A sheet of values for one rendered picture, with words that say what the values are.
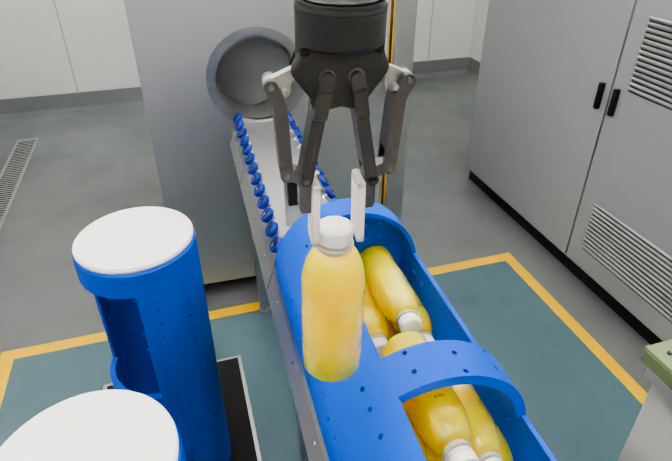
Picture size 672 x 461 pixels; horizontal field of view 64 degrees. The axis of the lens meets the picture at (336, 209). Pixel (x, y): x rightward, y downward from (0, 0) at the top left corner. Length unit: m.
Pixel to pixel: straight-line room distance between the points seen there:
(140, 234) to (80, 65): 4.06
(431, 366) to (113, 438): 0.51
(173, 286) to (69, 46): 4.17
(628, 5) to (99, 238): 2.17
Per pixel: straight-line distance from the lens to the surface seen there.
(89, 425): 0.98
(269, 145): 2.02
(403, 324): 0.94
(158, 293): 1.31
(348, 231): 0.54
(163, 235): 1.36
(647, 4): 2.55
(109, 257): 1.32
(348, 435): 0.74
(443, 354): 0.74
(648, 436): 1.29
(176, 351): 1.44
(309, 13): 0.43
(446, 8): 5.90
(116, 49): 5.29
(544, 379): 2.48
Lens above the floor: 1.76
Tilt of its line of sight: 32 degrees down
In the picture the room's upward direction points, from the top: straight up
